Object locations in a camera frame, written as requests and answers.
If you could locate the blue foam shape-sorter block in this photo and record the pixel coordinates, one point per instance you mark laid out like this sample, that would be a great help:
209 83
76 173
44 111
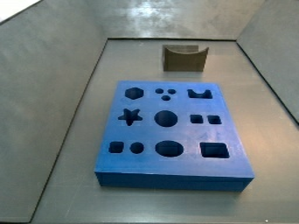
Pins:
171 139

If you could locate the dark curved cradle fixture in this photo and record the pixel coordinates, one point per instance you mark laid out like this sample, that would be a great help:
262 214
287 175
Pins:
183 58

